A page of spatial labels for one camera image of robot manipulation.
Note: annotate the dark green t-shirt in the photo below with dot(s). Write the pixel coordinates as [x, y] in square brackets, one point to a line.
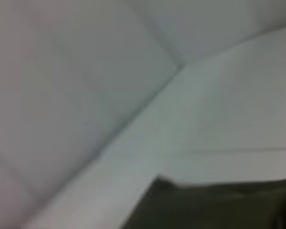
[217, 205]

